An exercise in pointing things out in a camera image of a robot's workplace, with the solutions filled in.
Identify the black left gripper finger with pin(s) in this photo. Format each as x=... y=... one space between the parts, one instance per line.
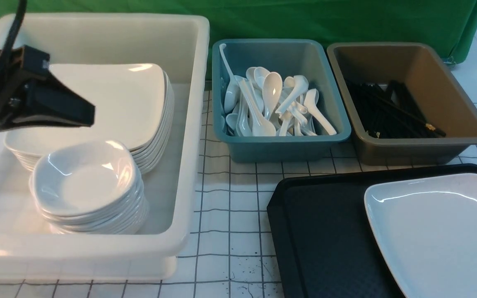
x=35 y=123
x=49 y=99

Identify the white square rice plate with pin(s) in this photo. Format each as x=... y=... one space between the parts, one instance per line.
x=426 y=230

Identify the stack of white plates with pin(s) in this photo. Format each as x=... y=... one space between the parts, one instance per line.
x=134 y=104

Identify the stack of white bowls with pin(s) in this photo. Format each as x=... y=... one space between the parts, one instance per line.
x=90 y=188

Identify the large white plastic tub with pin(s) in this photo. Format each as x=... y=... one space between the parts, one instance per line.
x=180 y=45

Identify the pile of white spoons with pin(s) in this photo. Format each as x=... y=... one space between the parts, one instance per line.
x=261 y=103

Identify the teal plastic bin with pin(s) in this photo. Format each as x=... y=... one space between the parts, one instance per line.
x=287 y=57

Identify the black serving tray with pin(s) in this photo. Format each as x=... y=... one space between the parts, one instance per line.
x=323 y=241

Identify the pile of black chopsticks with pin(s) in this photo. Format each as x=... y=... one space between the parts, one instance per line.
x=390 y=111

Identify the brown plastic bin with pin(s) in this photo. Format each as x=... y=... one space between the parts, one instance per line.
x=436 y=91

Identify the green cloth backdrop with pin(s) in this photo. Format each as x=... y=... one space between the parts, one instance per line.
x=448 y=26

